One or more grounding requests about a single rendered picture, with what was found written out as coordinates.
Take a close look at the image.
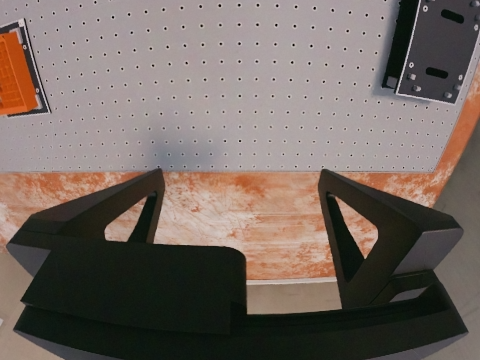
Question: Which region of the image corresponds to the orange grid tube rack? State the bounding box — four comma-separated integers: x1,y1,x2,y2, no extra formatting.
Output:
0,32,38,115

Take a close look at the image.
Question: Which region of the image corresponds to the black rectangular plate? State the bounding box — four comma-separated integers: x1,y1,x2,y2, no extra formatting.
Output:
382,0,480,105

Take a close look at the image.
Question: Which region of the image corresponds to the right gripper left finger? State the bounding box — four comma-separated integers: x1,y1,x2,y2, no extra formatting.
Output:
19,168,166,243

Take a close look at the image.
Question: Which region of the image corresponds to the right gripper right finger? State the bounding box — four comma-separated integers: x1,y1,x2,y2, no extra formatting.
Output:
317,168,464,309

